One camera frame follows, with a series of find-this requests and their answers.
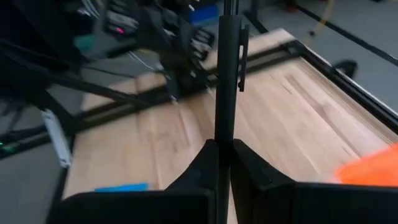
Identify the silver metal bracket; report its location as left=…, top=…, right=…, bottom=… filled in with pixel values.
left=39, top=108, right=73, bottom=169

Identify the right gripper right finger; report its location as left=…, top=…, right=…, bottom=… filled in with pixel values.
left=230, top=139, right=398, bottom=224

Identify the orange plastic box lid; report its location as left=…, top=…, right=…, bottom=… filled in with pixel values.
left=334, top=142, right=398, bottom=188

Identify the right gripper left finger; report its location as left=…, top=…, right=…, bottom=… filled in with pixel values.
left=46, top=139, right=220, bottom=224

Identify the blue pen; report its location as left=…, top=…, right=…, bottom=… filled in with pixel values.
left=94, top=182, right=150, bottom=193

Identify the yellow extension cable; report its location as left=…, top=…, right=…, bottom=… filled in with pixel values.
left=306, top=0, right=337, bottom=40

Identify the black pen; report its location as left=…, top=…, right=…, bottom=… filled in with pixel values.
left=213, top=14, right=251, bottom=224

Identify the blue tube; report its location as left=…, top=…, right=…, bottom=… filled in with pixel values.
left=188, top=3, right=220, bottom=26

